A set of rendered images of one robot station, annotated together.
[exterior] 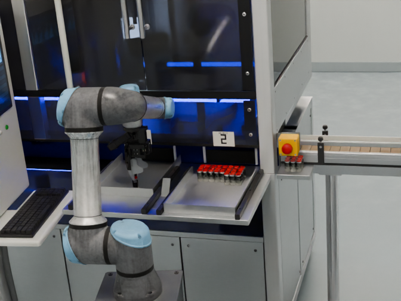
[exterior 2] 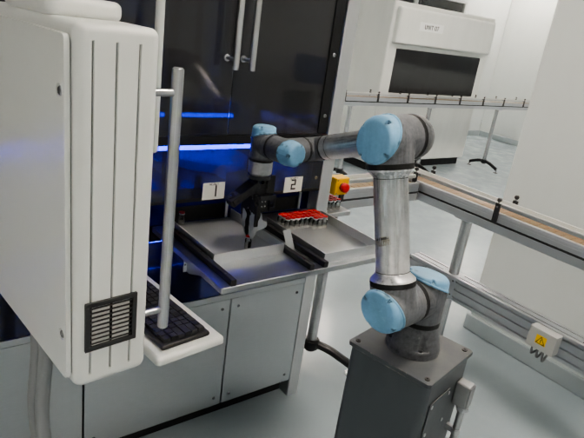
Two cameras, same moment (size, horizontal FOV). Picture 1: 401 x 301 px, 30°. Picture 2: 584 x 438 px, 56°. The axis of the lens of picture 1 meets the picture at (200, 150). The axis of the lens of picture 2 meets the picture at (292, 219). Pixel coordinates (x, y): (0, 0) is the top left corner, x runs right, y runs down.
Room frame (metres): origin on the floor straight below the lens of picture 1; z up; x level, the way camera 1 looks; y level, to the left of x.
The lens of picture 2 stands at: (1.61, 1.57, 1.60)
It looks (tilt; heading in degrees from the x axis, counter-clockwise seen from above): 20 degrees down; 303
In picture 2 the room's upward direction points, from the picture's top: 8 degrees clockwise
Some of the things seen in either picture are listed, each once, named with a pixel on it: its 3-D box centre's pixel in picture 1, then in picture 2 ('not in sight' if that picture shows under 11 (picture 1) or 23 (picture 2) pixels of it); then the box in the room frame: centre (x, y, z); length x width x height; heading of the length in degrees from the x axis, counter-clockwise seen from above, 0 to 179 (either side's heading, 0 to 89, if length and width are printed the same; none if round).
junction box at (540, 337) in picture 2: not in sight; (543, 339); (1.79, -0.73, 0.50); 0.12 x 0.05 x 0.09; 162
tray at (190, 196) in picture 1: (212, 189); (322, 234); (2.52, -0.03, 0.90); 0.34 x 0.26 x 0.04; 162
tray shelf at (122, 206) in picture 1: (172, 189); (275, 242); (2.61, 0.12, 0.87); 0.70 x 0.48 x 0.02; 72
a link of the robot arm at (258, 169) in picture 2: (132, 120); (259, 167); (2.62, 0.24, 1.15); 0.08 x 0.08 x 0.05
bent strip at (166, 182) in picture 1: (161, 193); (297, 245); (2.50, 0.15, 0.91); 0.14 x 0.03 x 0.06; 162
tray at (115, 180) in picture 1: (136, 174); (223, 234); (2.73, 0.26, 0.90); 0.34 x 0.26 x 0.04; 162
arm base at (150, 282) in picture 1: (136, 278); (415, 330); (2.03, 0.23, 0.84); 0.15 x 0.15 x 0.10
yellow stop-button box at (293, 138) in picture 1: (289, 144); (336, 183); (2.66, -0.34, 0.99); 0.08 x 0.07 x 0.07; 162
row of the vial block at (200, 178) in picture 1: (219, 175); (304, 222); (2.62, -0.07, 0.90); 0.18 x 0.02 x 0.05; 72
